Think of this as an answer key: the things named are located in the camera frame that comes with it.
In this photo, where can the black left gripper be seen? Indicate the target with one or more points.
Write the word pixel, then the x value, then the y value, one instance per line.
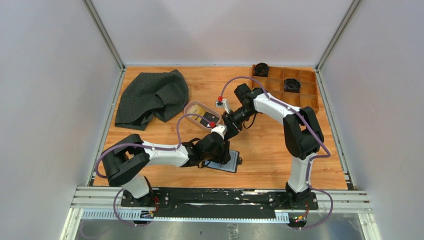
pixel 224 156

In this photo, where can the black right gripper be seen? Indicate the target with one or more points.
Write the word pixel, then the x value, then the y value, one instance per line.
pixel 231 124

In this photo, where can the black leather card holder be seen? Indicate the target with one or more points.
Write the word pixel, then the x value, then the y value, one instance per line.
pixel 231 166

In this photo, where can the pink oval plastic tray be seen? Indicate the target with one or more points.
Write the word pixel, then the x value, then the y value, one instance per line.
pixel 192 117

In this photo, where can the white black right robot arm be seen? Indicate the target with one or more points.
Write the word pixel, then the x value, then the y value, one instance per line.
pixel 302 134

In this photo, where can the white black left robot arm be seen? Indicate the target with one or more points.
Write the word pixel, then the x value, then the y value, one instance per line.
pixel 123 161

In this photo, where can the black VIP credit card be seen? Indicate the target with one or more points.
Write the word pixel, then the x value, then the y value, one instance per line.
pixel 208 119

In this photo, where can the gold credit card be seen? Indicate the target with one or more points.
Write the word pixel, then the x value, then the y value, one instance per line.
pixel 194 109
pixel 201 116

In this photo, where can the rolled dark belt top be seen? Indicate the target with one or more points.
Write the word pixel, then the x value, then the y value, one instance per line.
pixel 261 70

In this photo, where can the dark green dotted cloth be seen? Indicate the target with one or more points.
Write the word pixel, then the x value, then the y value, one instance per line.
pixel 152 95

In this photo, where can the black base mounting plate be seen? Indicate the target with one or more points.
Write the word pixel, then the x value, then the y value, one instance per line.
pixel 220 203

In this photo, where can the wooden compartment organizer box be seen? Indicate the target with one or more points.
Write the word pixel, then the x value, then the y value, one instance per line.
pixel 308 96

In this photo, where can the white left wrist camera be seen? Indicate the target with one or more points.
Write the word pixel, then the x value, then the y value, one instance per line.
pixel 220 129

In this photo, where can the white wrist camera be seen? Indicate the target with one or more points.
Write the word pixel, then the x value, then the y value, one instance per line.
pixel 220 129
pixel 223 104

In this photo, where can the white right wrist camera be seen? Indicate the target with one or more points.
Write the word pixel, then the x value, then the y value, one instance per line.
pixel 223 104

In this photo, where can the aluminium frame rail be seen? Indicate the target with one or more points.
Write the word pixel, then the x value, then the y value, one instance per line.
pixel 103 213

